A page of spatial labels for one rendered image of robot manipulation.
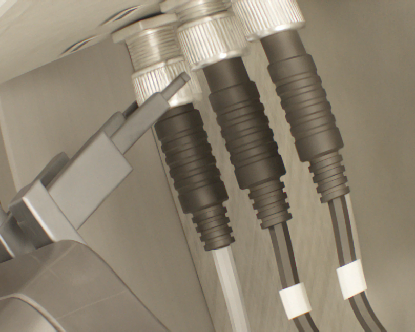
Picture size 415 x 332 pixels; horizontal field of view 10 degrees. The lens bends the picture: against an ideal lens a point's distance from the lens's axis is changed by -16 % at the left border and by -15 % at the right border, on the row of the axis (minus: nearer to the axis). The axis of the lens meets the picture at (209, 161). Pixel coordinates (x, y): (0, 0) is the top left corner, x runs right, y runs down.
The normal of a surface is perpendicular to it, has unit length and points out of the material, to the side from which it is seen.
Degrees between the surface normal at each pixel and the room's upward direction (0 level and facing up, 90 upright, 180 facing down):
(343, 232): 52
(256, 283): 90
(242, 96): 43
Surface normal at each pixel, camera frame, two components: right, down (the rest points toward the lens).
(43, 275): -0.23, -0.75
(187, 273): 0.39, -0.01
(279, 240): -0.01, 0.01
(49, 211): 0.51, -0.22
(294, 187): -0.88, 0.28
